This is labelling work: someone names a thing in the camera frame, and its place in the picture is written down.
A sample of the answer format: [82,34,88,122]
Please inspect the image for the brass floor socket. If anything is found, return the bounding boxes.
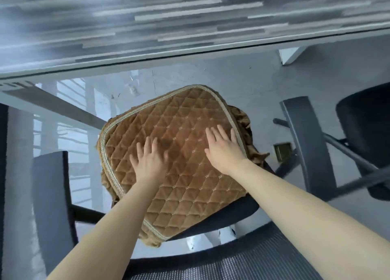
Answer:
[273,142,294,164]

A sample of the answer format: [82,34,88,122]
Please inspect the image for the brown quilted cushion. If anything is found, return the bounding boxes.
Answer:
[97,84,270,248]

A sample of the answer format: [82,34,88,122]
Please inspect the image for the person's right hand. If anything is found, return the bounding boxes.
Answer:
[204,125,249,176]

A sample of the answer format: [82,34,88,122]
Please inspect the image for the striped wooden table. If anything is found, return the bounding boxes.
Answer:
[0,0,390,130]

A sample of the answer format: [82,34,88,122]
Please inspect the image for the person's left hand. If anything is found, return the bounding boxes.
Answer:
[129,136,169,188]

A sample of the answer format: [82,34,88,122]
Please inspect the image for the person's white trousers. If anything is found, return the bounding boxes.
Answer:
[185,224,239,250]

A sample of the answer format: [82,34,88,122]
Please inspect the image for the person's right forearm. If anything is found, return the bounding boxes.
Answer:
[227,159,390,280]

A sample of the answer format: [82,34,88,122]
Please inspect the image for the black office chair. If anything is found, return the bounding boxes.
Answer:
[273,81,390,202]
[32,96,339,280]

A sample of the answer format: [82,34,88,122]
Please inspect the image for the person's left forearm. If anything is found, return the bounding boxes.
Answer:
[45,181,167,280]

